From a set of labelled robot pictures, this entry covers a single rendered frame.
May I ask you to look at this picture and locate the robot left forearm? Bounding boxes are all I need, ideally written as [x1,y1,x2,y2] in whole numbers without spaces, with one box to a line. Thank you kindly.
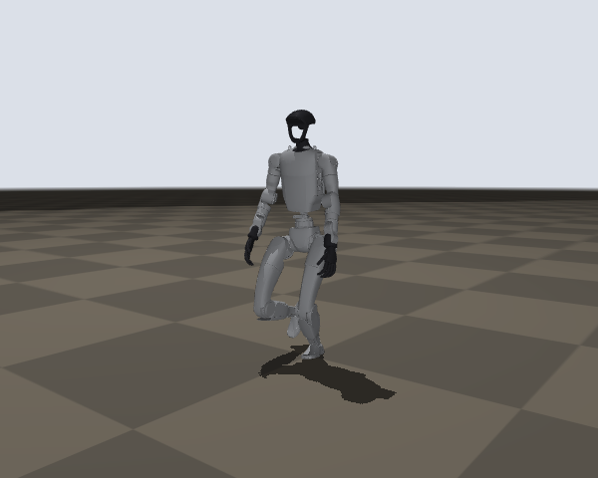
[323,192,341,244]

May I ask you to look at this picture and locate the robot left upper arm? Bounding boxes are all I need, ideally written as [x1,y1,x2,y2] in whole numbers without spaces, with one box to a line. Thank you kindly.
[317,152,339,208]

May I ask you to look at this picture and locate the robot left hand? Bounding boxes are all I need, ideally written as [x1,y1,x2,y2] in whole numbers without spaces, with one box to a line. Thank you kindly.
[317,234,337,278]

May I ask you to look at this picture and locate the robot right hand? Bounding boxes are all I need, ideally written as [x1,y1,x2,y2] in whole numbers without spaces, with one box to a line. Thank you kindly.
[244,226,259,266]

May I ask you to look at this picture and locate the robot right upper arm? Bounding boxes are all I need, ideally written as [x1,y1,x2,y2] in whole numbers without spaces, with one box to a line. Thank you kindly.
[262,152,282,205]

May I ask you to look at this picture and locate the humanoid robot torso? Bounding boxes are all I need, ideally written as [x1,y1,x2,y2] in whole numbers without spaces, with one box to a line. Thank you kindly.
[279,145,325,253]

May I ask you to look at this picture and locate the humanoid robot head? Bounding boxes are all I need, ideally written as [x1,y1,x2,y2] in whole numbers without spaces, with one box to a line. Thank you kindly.
[286,110,316,152]

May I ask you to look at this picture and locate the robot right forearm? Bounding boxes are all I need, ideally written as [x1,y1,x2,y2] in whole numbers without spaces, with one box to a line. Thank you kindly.
[249,191,271,237]

